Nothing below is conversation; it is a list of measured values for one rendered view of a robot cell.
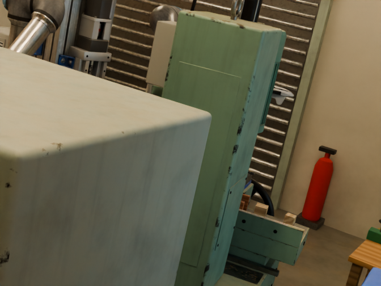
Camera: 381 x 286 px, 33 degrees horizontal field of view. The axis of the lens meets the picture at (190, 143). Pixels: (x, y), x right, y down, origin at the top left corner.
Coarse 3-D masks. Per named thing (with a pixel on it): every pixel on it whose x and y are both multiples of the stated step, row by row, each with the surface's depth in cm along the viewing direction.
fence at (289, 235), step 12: (240, 216) 199; (252, 216) 197; (240, 228) 199; (252, 228) 198; (264, 228) 197; (276, 228) 196; (288, 228) 194; (276, 240) 196; (288, 240) 195; (300, 240) 194
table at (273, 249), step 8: (248, 208) 229; (272, 216) 217; (296, 224) 214; (240, 232) 199; (248, 232) 199; (304, 232) 208; (232, 240) 201; (240, 240) 200; (248, 240) 199; (256, 240) 198; (264, 240) 197; (272, 240) 197; (304, 240) 208; (248, 248) 200; (256, 248) 199; (264, 248) 198; (272, 248) 197; (280, 248) 196; (288, 248) 195; (296, 248) 195; (272, 256) 197; (280, 256) 197; (288, 256) 196; (296, 256) 195
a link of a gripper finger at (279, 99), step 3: (279, 90) 261; (282, 90) 262; (282, 93) 260; (285, 93) 261; (288, 93) 261; (273, 96) 263; (276, 96) 262; (279, 96) 262; (282, 96) 262; (285, 96) 261; (276, 99) 263; (279, 99) 262; (282, 99) 262; (276, 102) 263; (279, 102) 263
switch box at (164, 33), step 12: (156, 24) 163; (168, 24) 161; (156, 36) 163; (168, 36) 162; (156, 48) 164; (168, 48) 162; (156, 60) 164; (168, 60) 163; (156, 72) 165; (156, 84) 165
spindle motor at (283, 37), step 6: (282, 30) 194; (282, 36) 187; (282, 42) 188; (282, 48) 190; (276, 60) 188; (276, 66) 190; (276, 72) 192; (270, 84) 191; (270, 90) 192; (270, 96) 194; (264, 108) 193; (264, 114) 194; (264, 120) 196; (258, 132) 194
